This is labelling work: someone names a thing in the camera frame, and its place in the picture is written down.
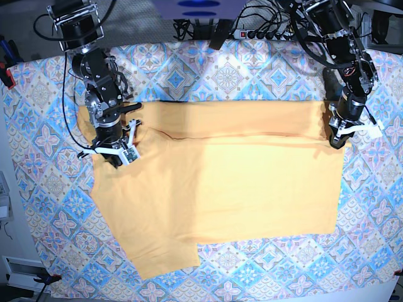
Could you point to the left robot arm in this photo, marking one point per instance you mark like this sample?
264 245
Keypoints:
331 20

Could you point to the grey camera mount plate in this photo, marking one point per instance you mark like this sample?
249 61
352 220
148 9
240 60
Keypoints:
218 9

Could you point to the white box left lower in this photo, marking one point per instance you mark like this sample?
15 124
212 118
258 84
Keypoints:
20 273

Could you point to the blue handled tool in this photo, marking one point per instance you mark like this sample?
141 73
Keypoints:
12 55

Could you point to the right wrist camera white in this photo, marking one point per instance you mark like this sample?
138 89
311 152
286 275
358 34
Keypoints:
127 156

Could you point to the white power strip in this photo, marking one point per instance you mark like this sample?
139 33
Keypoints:
244 34

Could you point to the yellow T-shirt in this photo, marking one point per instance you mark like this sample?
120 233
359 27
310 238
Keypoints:
216 172

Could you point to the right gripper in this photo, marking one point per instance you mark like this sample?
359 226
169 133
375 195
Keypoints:
110 140

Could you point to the black mount post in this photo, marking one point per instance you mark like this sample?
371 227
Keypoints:
221 33

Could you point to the patterned blue tablecloth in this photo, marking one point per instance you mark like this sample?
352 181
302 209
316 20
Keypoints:
73 240

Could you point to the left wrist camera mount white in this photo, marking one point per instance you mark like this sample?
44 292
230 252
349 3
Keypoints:
373 130

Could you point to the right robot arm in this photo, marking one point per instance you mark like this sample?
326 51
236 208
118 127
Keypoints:
78 26

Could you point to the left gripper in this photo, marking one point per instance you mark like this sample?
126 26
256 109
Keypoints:
345 113

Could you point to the red clamp left upper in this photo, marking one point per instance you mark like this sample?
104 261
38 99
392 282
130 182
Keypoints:
6 76

